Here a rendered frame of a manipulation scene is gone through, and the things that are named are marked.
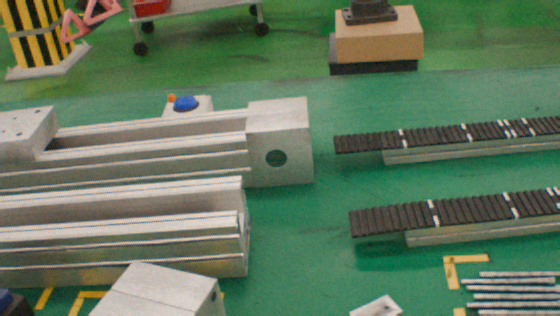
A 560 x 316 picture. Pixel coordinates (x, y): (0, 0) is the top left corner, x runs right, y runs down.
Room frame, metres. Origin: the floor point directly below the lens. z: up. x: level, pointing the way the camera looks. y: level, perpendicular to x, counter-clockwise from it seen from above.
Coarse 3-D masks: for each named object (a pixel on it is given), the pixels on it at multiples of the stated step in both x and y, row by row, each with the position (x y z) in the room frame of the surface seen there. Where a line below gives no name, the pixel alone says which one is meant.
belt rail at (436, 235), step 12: (552, 216) 0.49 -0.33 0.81; (432, 228) 0.50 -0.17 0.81; (444, 228) 0.50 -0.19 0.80; (456, 228) 0.50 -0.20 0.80; (468, 228) 0.50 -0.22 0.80; (480, 228) 0.50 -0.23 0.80; (492, 228) 0.50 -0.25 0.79; (504, 228) 0.50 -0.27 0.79; (516, 228) 0.50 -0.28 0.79; (528, 228) 0.49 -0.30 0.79; (540, 228) 0.49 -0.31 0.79; (552, 228) 0.49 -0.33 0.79; (408, 240) 0.51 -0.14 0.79; (420, 240) 0.51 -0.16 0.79; (432, 240) 0.50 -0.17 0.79; (444, 240) 0.50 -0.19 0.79; (456, 240) 0.50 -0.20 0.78; (468, 240) 0.50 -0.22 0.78
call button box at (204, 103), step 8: (200, 96) 0.90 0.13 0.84; (208, 96) 0.90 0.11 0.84; (168, 104) 0.89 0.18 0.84; (200, 104) 0.87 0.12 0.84; (208, 104) 0.87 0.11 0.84; (168, 112) 0.86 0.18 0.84; (176, 112) 0.85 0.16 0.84; (184, 112) 0.85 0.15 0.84; (192, 112) 0.84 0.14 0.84; (200, 112) 0.84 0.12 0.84
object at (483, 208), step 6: (474, 198) 0.54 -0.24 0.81; (480, 198) 0.54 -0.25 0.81; (486, 198) 0.54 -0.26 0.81; (474, 204) 0.53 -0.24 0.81; (480, 204) 0.53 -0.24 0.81; (486, 204) 0.53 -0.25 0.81; (480, 210) 0.52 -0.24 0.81; (486, 210) 0.52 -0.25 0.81; (492, 210) 0.51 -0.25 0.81; (480, 216) 0.51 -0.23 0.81; (486, 216) 0.50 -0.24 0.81; (492, 216) 0.50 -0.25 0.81; (486, 222) 0.50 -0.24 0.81
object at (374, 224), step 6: (366, 210) 0.55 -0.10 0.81; (372, 210) 0.55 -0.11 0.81; (378, 210) 0.55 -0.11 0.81; (366, 216) 0.54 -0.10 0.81; (372, 216) 0.54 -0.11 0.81; (378, 216) 0.54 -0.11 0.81; (366, 222) 0.53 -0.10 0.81; (372, 222) 0.53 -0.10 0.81; (378, 222) 0.52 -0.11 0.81; (372, 228) 0.52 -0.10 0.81; (378, 228) 0.51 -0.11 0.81; (372, 234) 0.51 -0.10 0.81; (378, 234) 0.51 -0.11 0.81
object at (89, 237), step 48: (48, 192) 0.61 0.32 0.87; (96, 192) 0.59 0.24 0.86; (144, 192) 0.58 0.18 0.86; (192, 192) 0.57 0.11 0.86; (240, 192) 0.57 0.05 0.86; (0, 240) 0.52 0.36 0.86; (48, 240) 0.51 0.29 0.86; (96, 240) 0.51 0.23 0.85; (144, 240) 0.51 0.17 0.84; (192, 240) 0.51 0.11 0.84; (240, 240) 0.50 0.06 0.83
